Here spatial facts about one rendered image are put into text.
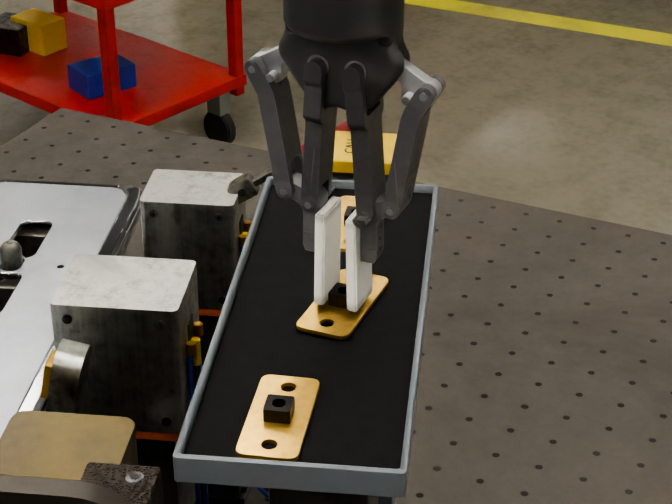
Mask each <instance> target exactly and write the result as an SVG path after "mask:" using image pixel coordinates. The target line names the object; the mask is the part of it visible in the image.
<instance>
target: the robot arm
mask: <svg viewBox="0 0 672 504"><path fill-rule="evenodd" d="M404 6H405V0H283V19H284V22H285V30H284V33H283V35H282V37H281V38H280V41H279V45H278V46H277V47H274V48H272V49H271V48H269V47H265V48H263V49H262V50H260V51H259V52H258V53H256V54H255V55H254V56H253V57H252V58H250V59H249V60H248V61H247V62H246V63H245V65H244V70H245V72H246V74H247V76H248V78H249V80H250V82H251V84H252V86H253V87H254V89H255V91H256V93H257V95H258V100H259V106H260V111H261V116H262V121H263V126H264V132H265V137H266V142H267V147H268V153H269V158H270V163H271V168H272V174H273V179H274V184H275V189H276V193H277V195H278V196H279V197H280V198H282V199H289V198H291V199H292V200H294V201H296V202H297V203H299V204H300V206H301V207H302V209H303V245H304V247H305V250H308V251H312V252H315V262H314V302H315V303H316V304H320V305H323V304H325V302H326V301H327V300H328V293H329V291H330V290H331V289H332V288H333V286H334V285H335V284H336V283H337V282H340V247H341V202H342V199H341V198H340V197H336V196H332V197H331V198H330V199H329V200H328V196H329V195H330V194H331V193H332V192H333V191H334V189H335V187H333V188H332V189H331V184H332V171H333V157H334V144H335V130H336V117H337V109H338V107H339V108H342V109H344V110H346V120H347V126H348V127H349V128H350V132H351V146H352V161H353V175H354V189H355V204H356V209H355V210H354V212H353V213H352V214H351V215H350V216H349V217H348V219H347V220H346V221H345V233H346V285H347V309H348V310H349V311H352V312H356V311H358V309H359V308H360V307H361V305H362V304H363V303H364V302H365V300H366V299H367V298H368V296H369V295H370V294H371V292H372V264H374V263H375V262H376V260H377V259H378V258H379V256H380V255H381V254H382V252H383V249H384V218H387V219H390V220H394V219H396V218H397V217H398V216H399V215H400V214H401V212H402V211H403V210H404V209H405V207H406V206H407V205H408V204H409V203H410V201H411V199H412V195H413V190H414V186H415V181H416V176H417V172H418V167H419V163H420V158H421V153H422V149H423V144H424V139H425V135H426V130H427V125H428V121H429V116H430V111H431V107H432V106H433V104H434V103H435V101H436V100H437V98H438V97H439V95H440V94H441V93H442V91H443V90H444V88H445V86H446V81H445V79H444V77H443V76H442V75H440V74H432V75H431V76H428V75H427V74H425V73H424V72H423V71H421V70H420V69H419V68H417V67H416V66H414V65H413V64H412V63H410V53H409V50H408V48H407V46H406V44H405V41H404V37H403V28H404ZM288 68H289V70H290V71H291V73H292V75H293V76H294V78H295V79H296V81H297V82H298V84H299V85H300V87H301V88H302V90H303V91H304V103H303V118H304V119H305V135H304V151H303V154H302V148H301V143H300V137H299V132H298V126H297V121H296V115H295V110H294V104H293V98H292V93H291V88H290V83H289V80H288V77H287V75H288V72H289V70H288ZM397 80H399V81H400V82H401V84H402V91H401V101H402V103H403V104H405V105H406V107H405V109H404V110H403V113H402V115H401V118H400V122H399V127H398V132H397V137H396V141H395V146H394V151H393V156H392V161H391V166H390V171H389V176H388V181H387V186H386V185H385V167H384V150H383V133H382V113H383V109H384V99H383V96H384V95H385V94H386V93H387V92H388V91H389V89H390V88H391V87H392V86H393V85H394V84H395V82H396V81H397Z"/></svg>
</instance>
